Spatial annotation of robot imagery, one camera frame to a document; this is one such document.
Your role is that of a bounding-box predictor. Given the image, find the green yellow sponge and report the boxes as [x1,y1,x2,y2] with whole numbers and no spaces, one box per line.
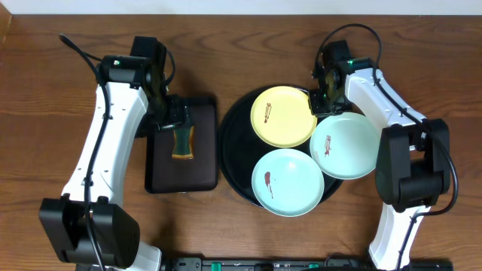
[172,126,194,160]

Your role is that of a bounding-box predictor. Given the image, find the yellow plate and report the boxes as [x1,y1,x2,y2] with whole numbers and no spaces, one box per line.
[250,86,317,148]

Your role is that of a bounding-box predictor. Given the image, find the light green plate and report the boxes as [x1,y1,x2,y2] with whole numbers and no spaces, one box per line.
[310,112,380,180]

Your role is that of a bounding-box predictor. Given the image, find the light blue plate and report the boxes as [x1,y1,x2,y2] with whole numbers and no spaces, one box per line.
[252,148,325,218]

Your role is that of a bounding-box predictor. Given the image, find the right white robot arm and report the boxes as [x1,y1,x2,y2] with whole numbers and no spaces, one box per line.
[309,55,458,270]

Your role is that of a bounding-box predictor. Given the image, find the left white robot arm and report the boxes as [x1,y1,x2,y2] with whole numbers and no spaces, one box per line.
[39,56,194,270]

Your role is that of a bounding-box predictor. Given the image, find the small dark rectangular tray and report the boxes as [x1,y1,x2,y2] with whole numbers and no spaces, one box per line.
[145,97,218,193]

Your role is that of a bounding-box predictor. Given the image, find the large round black tray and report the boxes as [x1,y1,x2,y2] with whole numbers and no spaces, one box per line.
[217,84,344,209]

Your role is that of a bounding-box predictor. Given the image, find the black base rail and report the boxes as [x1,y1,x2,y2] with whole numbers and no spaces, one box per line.
[75,251,453,271]

